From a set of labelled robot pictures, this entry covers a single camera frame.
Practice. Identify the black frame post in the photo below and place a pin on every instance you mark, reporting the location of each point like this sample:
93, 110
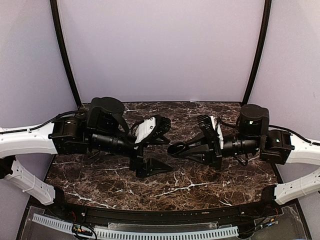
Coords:
63, 52
258, 53

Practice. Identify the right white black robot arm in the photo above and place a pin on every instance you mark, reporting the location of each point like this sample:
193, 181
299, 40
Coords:
251, 134

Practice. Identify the black earbud charging case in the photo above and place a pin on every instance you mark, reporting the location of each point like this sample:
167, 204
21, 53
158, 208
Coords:
175, 149

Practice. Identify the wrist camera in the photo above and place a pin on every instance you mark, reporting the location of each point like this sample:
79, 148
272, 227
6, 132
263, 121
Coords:
143, 130
211, 130

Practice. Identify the left black frame post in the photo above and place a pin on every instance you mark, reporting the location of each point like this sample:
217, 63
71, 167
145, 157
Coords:
63, 52

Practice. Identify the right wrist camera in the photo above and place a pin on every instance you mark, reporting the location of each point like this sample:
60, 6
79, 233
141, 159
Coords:
211, 130

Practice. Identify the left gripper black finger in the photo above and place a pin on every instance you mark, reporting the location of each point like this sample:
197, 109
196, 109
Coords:
159, 139
154, 167

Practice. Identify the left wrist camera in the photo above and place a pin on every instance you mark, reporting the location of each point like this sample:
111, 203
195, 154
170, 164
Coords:
143, 130

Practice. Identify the white slotted cable duct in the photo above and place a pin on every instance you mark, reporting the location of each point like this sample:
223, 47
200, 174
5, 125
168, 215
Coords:
119, 231

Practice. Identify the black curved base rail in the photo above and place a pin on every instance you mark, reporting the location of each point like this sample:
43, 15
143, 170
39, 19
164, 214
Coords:
103, 216

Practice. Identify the right black frame post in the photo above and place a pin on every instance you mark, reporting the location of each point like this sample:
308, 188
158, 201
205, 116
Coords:
258, 53

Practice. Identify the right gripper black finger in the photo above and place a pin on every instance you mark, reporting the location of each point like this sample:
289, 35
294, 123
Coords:
198, 140
194, 153

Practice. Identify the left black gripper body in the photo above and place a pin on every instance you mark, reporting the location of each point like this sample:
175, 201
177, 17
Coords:
136, 163

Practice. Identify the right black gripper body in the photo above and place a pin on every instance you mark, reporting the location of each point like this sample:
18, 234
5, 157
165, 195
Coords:
215, 154

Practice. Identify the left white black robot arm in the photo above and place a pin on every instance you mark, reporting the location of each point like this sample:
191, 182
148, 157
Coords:
101, 128

